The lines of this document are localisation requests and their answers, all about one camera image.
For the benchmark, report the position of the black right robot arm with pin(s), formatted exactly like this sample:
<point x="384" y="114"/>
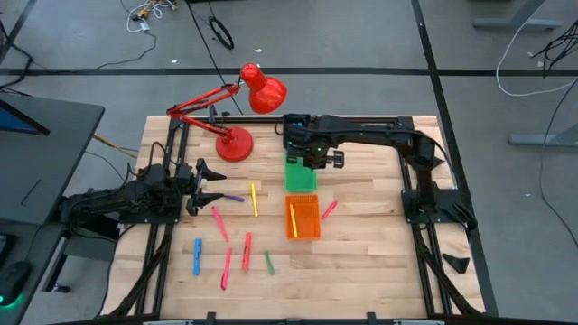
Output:
<point x="384" y="133"/>

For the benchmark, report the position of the black desk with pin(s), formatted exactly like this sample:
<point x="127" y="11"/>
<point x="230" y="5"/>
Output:
<point x="54" y="158"/>
<point x="36" y="253"/>

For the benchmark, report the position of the black plastic basket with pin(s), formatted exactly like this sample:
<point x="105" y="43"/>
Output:
<point x="286" y="122"/>

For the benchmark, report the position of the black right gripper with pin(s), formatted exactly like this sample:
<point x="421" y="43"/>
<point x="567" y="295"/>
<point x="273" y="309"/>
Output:
<point x="311" y="144"/>

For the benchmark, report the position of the green plastic basket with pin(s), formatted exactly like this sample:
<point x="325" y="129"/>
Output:
<point x="300" y="180"/>

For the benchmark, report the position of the monitor with blue screen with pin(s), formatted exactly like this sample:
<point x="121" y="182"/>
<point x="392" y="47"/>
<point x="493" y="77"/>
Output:
<point x="13" y="122"/>

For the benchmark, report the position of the red desk lamp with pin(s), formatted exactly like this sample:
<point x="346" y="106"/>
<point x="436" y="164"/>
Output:
<point x="235" y="144"/>

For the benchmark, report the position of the orange plastic basket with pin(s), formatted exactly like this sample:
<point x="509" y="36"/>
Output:
<point x="309" y="216"/>

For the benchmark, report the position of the grey desk foot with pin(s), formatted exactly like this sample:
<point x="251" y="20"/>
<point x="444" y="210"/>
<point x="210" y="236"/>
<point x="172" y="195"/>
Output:
<point x="515" y="23"/>
<point x="542" y="140"/>

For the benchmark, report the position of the yellow marker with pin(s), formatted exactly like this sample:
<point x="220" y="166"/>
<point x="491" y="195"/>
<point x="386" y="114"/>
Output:
<point x="254" y="198"/>
<point x="293" y="220"/>

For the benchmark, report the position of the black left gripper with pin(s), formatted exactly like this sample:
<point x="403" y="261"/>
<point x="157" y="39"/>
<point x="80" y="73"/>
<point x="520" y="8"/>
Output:
<point x="187" y="185"/>

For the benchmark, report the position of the pink marker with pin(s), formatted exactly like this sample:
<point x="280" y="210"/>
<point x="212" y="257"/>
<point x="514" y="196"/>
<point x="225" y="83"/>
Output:
<point x="226" y="269"/>
<point x="329" y="210"/>
<point x="246" y="251"/>
<point x="220" y="224"/>

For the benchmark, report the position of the green marker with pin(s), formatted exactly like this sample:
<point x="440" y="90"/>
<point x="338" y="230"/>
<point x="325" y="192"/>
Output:
<point x="269" y="263"/>

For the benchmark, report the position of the purple marker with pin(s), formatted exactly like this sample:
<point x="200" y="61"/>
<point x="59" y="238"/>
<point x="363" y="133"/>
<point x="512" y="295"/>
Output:
<point x="235" y="198"/>

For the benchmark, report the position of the black computer mouse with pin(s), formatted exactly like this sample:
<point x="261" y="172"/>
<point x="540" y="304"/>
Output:
<point x="13" y="280"/>

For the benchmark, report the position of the black aluminium table frame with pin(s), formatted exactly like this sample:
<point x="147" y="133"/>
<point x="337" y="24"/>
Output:
<point x="266" y="119"/>

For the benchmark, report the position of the blue marker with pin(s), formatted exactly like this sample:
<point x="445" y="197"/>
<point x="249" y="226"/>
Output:
<point x="295" y="122"/>
<point x="197" y="257"/>

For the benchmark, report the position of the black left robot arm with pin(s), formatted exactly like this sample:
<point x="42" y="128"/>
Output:
<point x="113" y="201"/>

